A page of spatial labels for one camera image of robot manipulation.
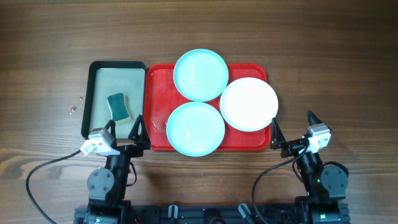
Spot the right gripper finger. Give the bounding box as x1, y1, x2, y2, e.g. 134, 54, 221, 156
270, 118, 286, 150
307, 110, 323, 126

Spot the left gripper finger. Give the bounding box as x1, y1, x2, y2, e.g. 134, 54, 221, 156
104, 119, 116, 140
128, 114, 151, 149

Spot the green yellow sponge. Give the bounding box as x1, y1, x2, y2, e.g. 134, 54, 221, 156
107, 93, 131, 124

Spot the light blue plate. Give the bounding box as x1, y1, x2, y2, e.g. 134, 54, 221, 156
166, 102, 226, 157
173, 49, 229, 102

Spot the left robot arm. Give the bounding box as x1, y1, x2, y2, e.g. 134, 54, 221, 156
73, 115, 150, 224

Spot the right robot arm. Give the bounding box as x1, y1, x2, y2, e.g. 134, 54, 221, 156
271, 110, 351, 223

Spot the black water tray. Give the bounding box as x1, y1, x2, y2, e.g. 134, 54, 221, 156
81, 61, 146, 140

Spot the red plastic tray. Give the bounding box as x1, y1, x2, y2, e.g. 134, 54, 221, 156
143, 63, 271, 151

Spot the white plate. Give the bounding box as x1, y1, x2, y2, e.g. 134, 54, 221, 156
220, 77, 279, 132

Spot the right black cable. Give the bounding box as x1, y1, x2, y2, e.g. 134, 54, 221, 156
251, 146, 309, 224

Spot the black cable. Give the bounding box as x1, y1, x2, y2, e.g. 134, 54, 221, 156
25, 149, 82, 224
251, 146, 309, 224

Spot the left black cable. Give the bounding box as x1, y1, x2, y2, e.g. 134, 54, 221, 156
25, 149, 82, 224

